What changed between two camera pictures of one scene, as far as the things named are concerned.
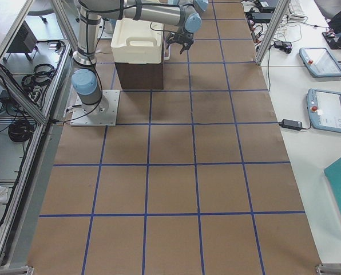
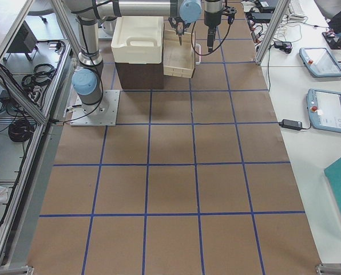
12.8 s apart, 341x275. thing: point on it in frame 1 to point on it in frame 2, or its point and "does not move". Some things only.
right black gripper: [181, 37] to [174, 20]
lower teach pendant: [327, 110] does not move
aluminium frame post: [277, 16] does not move
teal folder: [340, 177] does not move
